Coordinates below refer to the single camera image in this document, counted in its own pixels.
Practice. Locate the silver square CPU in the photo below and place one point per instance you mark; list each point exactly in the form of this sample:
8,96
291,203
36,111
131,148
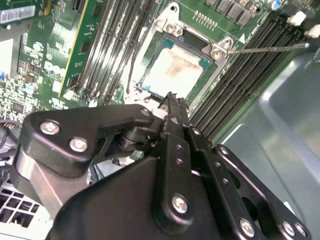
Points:
175,72

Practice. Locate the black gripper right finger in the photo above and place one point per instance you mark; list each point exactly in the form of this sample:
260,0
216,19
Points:
225,175

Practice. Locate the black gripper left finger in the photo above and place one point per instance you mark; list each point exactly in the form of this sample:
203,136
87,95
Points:
75,125

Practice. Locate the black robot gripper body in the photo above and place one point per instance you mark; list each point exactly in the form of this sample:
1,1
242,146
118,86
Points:
112,212

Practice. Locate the thin metal locking lever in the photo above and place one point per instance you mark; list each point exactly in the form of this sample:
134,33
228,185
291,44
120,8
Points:
132,67
270,48

